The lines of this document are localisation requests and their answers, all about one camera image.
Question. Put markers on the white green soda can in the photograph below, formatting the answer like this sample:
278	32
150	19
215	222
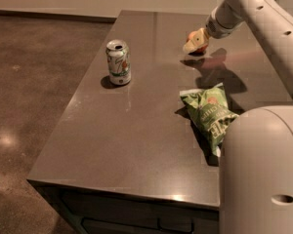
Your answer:
118	61

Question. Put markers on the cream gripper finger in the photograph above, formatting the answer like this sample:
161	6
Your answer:
196	41

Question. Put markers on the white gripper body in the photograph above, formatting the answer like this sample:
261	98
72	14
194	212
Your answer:
214	28

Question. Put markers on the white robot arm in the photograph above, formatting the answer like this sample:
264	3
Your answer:
256	166

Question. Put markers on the green jalapeno chip bag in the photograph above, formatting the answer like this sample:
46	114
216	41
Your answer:
209	111

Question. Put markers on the red apple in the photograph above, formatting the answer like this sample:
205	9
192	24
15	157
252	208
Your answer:
198	43

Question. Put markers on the dark cabinet drawer front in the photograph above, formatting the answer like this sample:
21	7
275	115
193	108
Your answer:
107	215

